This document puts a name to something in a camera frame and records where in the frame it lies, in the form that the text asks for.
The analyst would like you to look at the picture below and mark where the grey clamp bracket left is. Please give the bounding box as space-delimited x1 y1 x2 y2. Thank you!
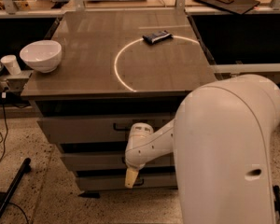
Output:
0 70 33 92

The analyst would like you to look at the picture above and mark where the grey drawer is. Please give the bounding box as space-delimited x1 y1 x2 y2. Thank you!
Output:
38 113 174 144
60 151 175 172
76 174 177 191

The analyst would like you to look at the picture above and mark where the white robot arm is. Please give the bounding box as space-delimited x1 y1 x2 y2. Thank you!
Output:
125 75 280 224

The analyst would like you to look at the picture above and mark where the black flat board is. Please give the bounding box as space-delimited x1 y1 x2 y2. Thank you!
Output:
194 0 259 15

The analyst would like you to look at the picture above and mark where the black metal stand leg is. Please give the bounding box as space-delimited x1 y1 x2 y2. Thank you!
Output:
0 158 31 219

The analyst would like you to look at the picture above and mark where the white paper cup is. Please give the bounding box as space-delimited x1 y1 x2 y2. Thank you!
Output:
0 55 21 76

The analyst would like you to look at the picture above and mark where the grey drawer cabinet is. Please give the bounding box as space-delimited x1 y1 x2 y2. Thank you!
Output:
21 9 216 181

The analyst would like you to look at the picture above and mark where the grey bottom drawer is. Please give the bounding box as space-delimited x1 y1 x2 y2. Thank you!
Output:
76 174 177 191

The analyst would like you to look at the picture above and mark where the dark snack bar wrapper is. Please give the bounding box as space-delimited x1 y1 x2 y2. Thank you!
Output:
143 31 173 45

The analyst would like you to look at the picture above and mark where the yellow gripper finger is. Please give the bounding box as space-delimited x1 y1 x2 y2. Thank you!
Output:
125 168 139 189

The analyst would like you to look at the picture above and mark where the grey top drawer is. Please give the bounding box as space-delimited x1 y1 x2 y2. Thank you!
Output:
38 113 174 144

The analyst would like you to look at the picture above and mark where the black cable left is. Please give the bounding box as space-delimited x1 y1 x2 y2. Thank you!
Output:
0 91 9 172

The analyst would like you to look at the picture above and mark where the white ceramic bowl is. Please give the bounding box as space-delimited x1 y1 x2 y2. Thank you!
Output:
20 40 62 73

